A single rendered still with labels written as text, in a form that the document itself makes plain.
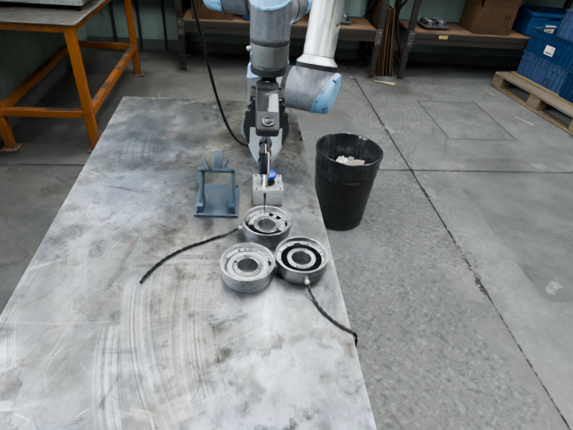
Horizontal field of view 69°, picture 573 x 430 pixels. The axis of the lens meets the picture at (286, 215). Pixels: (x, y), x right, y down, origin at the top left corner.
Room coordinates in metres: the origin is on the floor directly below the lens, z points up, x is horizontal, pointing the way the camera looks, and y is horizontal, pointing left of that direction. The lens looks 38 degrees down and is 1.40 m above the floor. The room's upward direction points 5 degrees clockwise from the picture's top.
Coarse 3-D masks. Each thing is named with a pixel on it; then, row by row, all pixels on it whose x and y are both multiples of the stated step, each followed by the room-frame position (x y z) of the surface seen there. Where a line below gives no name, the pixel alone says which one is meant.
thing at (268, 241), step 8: (256, 208) 0.74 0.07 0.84; (272, 208) 0.75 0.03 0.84; (280, 208) 0.75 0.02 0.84; (248, 216) 0.72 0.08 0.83; (264, 216) 0.73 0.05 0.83; (280, 216) 0.73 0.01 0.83; (288, 216) 0.72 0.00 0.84; (256, 224) 0.70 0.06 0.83; (264, 224) 0.72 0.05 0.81; (272, 224) 0.72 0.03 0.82; (288, 224) 0.71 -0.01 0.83; (248, 232) 0.66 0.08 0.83; (256, 232) 0.66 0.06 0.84; (280, 232) 0.66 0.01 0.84; (288, 232) 0.68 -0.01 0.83; (248, 240) 0.67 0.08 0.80; (256, 240) 0.65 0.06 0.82; (264, 240) 0.65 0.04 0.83; (272, 240) 0.65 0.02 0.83; (280, 240) 0.66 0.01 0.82
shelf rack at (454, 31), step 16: (400, 0) 4.73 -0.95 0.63; (416, 0) 4.23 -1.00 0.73; (416, 16) 4.24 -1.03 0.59; (416, 32) 4.26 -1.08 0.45; (432, 32) 4.32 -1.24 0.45; (448, 32) 4.37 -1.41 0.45; (464, 32) 4.43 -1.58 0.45; (512, 32) 4.63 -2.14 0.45; (400, 48) 4.40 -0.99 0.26; (496, 48) 4.37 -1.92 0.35; (512, 48) 4.40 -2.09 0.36; (400, 64) 4.25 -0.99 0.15
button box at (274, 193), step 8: (256, 176) 0.87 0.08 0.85; (280, 176) 0.88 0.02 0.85; (256, 184) 0.83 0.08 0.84; (272, 184) 0.83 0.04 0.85; (280, 184) 0.84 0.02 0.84; (256, 192) 0.81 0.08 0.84; (272, 192) 0.81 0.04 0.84; (280, 192) 0.81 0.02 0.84; (256, 200) 0.81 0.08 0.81; (272, 200) 0.81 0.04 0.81; (280, 200) 0.81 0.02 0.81
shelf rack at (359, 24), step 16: (176, 0) 3.92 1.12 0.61; (368, 0) 4.68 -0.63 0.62; (384, 0) 4.19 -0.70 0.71; (240, 16) 4.26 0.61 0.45; (304, 16) 4.50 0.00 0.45; (352, 16) 4.70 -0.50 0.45; (368, 16) 4.68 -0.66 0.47; (384, 16) 4.19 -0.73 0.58; (208, 32) 3.96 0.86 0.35; (224, 32) 3.99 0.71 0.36; (240, 32) 4.01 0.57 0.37; (304, 32) 4.09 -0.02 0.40; (352, 32) 4.15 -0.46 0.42; (368, 32) 4.18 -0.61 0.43
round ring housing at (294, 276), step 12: (288, 240) 0.65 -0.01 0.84; (300, 240) 0.65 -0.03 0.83; (312, 240) 0.65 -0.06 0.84; (276, 252) 0.60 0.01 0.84; (300, 252) 0.63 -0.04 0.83; (324, 252) 0.62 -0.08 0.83; (276, 264) 0.58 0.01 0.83; (300, 264) 0.59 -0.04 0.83; (312, 264) 0.59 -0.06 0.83; (324, 264) 0.58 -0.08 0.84; (288, 276) 0.56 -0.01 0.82; (300, 276) 0.55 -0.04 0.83; (312, 276) 0.56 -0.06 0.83
